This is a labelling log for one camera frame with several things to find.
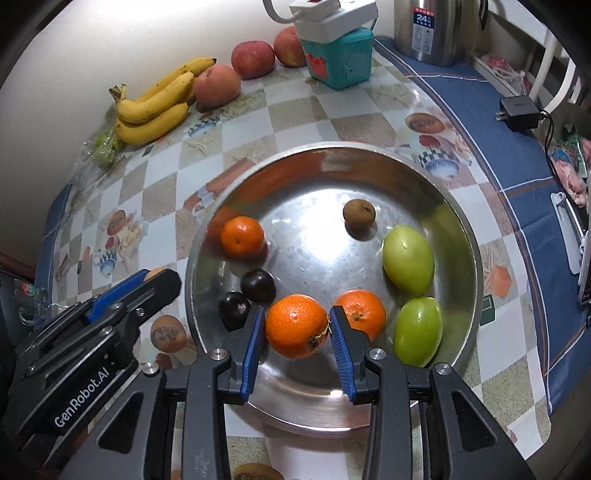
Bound white power strip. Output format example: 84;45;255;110
288;0;378;42

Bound clear plastic fruit box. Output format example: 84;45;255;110
69;124;127;185

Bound checkered printed tablecloth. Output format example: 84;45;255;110
34;37;591;480

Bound black charger cable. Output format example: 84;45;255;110
538;108;555;162

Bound white plastic handle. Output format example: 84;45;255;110
550;191;585;275

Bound pink printed packet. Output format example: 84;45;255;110
551;134;591;206

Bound pale green pointed mango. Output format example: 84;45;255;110
381;224;435;297

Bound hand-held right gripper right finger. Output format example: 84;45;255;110
329;305;536;480

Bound black charger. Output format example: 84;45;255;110
496;95;542;131

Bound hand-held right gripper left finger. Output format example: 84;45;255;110
65;305;266;480

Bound clear container with round label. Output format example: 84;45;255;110
16;279;61;319

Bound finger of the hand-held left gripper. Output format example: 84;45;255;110
92;269;182;340
85;269;152;322

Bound pink plastic bag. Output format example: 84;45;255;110
480;53;532;95

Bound yellow banana bunch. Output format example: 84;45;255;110
108;56;218;146

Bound dark purple plum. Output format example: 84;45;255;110
218;291;252;332
240;269;278;305

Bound stainless steel bowl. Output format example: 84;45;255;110
185;142;485;439

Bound white metal frame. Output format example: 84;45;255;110
531;32;583;121

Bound teal plastic box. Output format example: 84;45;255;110
300;27;375;90

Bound red apple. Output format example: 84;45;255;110
274;26;308;68
193;64;242;109
231;41;276;79

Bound small green fruits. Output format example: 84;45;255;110
92;134;121;167

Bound stainless steel thermos kettle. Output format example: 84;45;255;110
392;0;490;68

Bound large orange tangerine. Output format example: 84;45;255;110
264;294;329;360

